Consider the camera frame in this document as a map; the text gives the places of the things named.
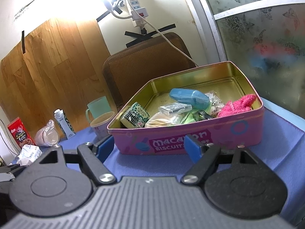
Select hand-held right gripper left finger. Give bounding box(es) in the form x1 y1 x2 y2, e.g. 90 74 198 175
39 135 118 186

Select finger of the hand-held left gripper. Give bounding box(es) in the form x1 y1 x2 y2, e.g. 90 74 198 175
0 164 27 189

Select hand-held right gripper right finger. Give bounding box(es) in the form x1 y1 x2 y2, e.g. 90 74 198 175
182 135 262 186

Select pink biscuit tin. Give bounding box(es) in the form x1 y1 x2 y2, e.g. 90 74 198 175
107 61 264 155

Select white soft tissue pack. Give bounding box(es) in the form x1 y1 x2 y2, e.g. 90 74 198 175
15 145 43 167

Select bagged smiley keychain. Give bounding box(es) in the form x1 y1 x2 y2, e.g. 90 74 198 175
205 91 226 116

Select blue plastic case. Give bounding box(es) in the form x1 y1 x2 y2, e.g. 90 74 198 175
170 88 210 110

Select pink fuzzy sock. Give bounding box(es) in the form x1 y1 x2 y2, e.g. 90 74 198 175
217 94 258 118

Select printed paper cup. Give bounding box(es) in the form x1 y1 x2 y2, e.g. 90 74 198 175
90 112 116 140

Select black clip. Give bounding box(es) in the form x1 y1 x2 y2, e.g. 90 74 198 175
193 110 216 121

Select red snack box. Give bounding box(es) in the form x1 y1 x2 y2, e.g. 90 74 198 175
7 117 36 149

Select teal plastic mug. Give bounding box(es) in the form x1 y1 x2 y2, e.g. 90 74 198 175
86 96 115 124

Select small green patterned box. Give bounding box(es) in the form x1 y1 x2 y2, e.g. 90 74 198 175
120 102 150 129

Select bag of cotton swabs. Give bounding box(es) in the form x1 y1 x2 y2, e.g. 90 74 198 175
145 112 184 128

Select clear plastic box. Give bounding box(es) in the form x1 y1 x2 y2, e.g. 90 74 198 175
158 102 192 118

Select green and white milk carton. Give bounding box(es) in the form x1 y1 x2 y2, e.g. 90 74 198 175
54 109 76 139

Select plastic-wrapped paper cups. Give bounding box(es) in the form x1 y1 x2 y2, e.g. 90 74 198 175
35 120 59 147

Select wooden board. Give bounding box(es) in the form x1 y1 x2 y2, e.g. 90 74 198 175
0 17 120 153

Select frosted glass door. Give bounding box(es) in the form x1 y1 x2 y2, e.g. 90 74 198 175
198 0 305 105

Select white gooseneck lamp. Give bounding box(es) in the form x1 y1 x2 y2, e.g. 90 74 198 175
102 0 134 20

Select white power strip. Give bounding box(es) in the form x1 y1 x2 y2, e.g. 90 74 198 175
126 0 150 28

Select white power cable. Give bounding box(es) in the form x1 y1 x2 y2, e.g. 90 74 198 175
142 17 200 68

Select metal door frame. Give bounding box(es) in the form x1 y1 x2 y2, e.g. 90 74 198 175
176 0 227 64

